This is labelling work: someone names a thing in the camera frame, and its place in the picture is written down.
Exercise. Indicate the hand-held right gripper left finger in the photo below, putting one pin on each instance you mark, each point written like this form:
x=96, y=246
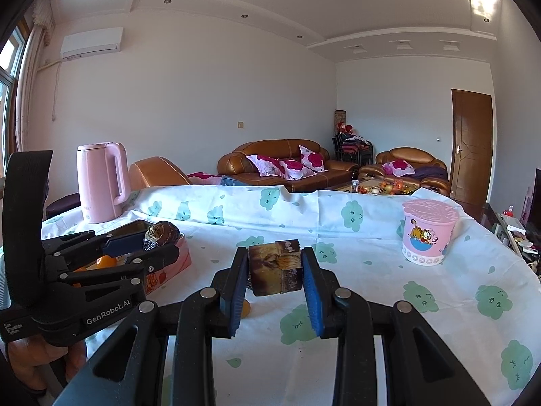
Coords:
x=236, y=304

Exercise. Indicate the purple blanket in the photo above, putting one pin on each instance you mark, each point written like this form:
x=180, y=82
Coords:
x=431, y=173

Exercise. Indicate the pale window curtain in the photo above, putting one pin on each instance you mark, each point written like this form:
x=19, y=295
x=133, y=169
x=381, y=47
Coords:
x=36, y=50

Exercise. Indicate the person's left hand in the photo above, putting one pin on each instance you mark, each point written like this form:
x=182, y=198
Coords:
x=38, y=366

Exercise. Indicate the window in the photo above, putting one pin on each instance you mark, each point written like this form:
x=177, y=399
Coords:
x=10, y=84

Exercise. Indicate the brown leather sofa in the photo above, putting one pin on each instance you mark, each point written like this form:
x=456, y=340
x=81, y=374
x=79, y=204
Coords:
x=270, y=146

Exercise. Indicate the cluttered television cabinet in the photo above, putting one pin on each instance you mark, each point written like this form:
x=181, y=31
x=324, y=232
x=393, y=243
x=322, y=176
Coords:
x=513, y=232

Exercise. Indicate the white cloud-print tablecloth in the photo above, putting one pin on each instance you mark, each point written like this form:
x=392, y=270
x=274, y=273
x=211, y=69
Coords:
x=380, y=304

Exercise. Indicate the pink cartoon cup with lid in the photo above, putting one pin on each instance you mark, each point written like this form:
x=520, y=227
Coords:
x=427, y=241

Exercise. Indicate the brown wooden door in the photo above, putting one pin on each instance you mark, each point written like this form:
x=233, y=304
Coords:
x=471, y=148

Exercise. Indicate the stacked dark chairs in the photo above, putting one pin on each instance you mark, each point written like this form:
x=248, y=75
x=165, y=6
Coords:
x=353, y=148

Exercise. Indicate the pink tin box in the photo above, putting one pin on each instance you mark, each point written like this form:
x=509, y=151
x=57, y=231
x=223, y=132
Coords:
x=184, y=258

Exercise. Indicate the brown patterned cube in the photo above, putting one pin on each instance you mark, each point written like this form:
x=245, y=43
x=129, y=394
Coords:
x=274, y=268

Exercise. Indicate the dark purple stool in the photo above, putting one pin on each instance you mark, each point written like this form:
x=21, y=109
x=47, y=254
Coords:
x=63, y=205

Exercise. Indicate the black television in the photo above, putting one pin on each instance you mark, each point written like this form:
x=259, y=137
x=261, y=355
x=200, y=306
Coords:
x=536, y=203

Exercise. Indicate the brown leather armchair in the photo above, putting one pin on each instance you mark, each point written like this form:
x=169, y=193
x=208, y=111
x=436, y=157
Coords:
x=405, y=153

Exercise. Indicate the tall patterned vase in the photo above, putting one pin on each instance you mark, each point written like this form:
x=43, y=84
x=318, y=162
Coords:
x=340, y=120

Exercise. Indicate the pink electric kettle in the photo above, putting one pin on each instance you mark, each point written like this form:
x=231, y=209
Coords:
x=97, y=182

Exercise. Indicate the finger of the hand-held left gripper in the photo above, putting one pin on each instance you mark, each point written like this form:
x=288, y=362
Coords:
x=160, y=256
x=122, y=241

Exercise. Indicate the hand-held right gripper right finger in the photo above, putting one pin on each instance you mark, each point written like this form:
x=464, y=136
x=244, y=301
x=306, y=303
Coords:
x=315, y=304

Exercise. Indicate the brown shiny fruit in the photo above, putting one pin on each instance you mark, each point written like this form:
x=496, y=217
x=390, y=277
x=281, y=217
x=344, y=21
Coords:
x=162, y=232

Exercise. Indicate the white air conditioner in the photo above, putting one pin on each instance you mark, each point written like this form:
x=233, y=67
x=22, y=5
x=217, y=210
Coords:
x=91, y=42

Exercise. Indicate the white pink flower pillow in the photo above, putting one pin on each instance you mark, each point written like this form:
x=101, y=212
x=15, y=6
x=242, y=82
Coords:
x=264, y=165
x=205, y=177
x=398, y=168
x=296, y=169
x=313, y=158

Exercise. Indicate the coffee table with snacks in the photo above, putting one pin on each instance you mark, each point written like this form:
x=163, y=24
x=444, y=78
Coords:
x=380, y=187

